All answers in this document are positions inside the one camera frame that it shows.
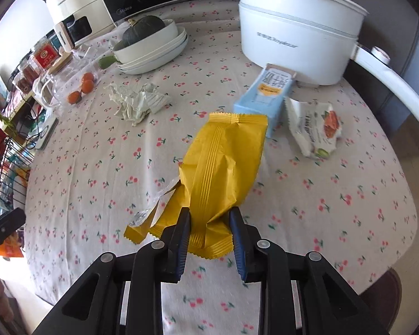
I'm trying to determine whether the stack of white bowls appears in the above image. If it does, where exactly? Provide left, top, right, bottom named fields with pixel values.
left=117, top=27, right=187, bottom=70

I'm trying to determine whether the glass pitcher with wooden lid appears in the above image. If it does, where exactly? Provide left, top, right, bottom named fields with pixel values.
left=32, top=56, right=79, bottom=109

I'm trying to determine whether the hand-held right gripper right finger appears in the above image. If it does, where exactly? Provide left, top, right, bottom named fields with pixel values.
left=228, top=207, right=381, bottom=335

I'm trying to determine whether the light blue milk carton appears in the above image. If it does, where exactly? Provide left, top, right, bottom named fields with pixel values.
left=233, top=63, right=297, bottom=139

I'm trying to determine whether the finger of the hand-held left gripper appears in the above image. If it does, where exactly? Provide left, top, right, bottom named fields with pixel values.
left=0, top=207, right=27, bottom=249

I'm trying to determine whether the white electric cooking pot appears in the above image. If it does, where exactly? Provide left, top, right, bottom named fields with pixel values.
left=234, top=0, right=419, bottom=137

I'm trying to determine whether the brown wooden stool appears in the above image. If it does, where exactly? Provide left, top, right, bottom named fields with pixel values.
left=360, top=269, right=403, bottom=335

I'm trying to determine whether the white nut snack packet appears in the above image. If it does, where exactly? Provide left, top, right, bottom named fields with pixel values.
left=284, top=97, right=343, bottom=161

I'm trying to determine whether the crumpled silver white wrapper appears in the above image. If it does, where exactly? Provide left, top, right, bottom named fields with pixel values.
left=106, top=83, right=171, bottom=127

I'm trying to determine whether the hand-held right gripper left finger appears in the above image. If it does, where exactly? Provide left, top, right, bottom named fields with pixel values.
left=31, top=207, right=192, bottom=335

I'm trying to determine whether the white kitchen scale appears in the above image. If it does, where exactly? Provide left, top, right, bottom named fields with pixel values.
left=33, top=115, right=59, bottom=150

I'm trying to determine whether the white countertop appliance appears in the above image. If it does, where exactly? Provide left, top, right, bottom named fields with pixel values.
left=45, top=0, right=118, bottom=51

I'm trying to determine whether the white deep bowl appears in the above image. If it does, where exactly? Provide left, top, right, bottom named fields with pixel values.
left=112, top=19, right=178, bottom=65

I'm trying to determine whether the jar of dried red fruit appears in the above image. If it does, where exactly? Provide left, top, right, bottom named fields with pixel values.
left=12, top=58, right=39, bottom=93

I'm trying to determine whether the red label jar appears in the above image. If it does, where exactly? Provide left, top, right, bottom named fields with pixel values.
left=33, top=40, right=62, bottom=69

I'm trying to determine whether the white plate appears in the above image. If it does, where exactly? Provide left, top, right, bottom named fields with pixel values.
left=119, top=33, right=190, bottom=75

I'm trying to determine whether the grey refrigerator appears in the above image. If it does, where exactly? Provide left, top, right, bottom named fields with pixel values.
left=346, top=0, right=419, bottom=130

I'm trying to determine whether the yellow snack wrapper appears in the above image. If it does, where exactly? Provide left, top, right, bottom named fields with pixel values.
left=124, top=112, right=269, bottom=259

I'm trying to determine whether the black wire rack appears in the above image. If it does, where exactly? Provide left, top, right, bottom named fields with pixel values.
left=0, top=136, right=30, bottom=224

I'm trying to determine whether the dark green pumpkin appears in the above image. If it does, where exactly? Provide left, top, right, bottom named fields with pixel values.
left=122, top=16, right=167, bottom=47

